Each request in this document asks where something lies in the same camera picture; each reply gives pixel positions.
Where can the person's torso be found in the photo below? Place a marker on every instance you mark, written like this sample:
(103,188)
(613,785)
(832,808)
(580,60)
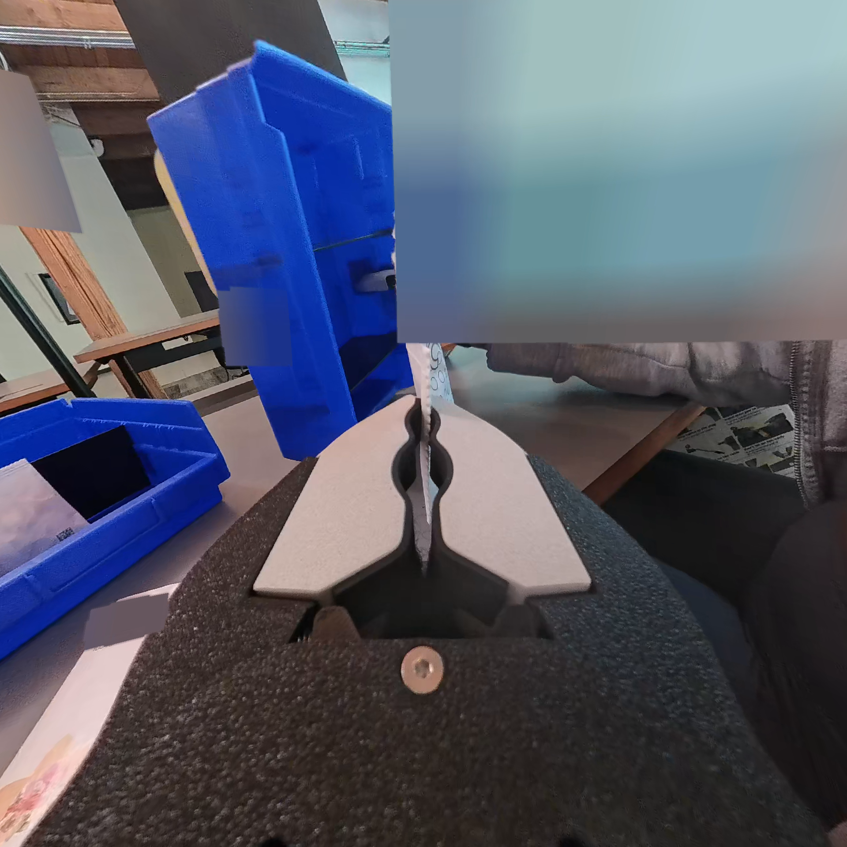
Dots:
(820,410)

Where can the white patterned sachet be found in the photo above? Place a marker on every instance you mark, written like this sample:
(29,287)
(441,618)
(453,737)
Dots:
(437,387)

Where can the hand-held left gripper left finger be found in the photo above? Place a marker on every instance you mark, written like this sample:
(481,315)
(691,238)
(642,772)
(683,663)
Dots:
(344,516)

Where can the framed wall picture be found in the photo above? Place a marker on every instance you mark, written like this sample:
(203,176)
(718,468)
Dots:
(59,299)

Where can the clear bag in bin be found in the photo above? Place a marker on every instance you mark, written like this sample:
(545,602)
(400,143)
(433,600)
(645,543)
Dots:
(33,509)

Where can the white floral printed card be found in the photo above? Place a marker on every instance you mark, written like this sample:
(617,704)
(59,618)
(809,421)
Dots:
(66,714)

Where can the metal ceiling pipe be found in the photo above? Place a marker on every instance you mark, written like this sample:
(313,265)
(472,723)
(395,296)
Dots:
(66,36)

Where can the black panel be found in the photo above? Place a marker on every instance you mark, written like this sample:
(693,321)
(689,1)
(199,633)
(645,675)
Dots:
(218,40)

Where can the blue plastic bin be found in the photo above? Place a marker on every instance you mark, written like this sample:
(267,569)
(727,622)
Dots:
(298,198)
(172,476)

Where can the wooden post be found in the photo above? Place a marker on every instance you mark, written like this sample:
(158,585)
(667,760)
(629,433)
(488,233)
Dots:
(73,278)

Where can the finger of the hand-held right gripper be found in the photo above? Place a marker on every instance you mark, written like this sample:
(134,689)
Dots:
(376,280)

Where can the pale wooden board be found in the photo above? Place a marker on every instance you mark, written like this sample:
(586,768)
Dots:
(192,245)

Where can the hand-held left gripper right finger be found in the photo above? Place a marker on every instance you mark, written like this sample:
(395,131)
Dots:
(509,516)

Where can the wooden background table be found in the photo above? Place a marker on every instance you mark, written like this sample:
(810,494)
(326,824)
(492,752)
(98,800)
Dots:
(145,334)
(33,387)

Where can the person's right forearm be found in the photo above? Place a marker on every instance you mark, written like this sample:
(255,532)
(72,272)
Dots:
(628,370)

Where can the black metal pole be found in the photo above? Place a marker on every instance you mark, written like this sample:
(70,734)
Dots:
(40,331)

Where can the grey desk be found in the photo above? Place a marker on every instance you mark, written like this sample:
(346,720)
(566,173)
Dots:
(529,423)

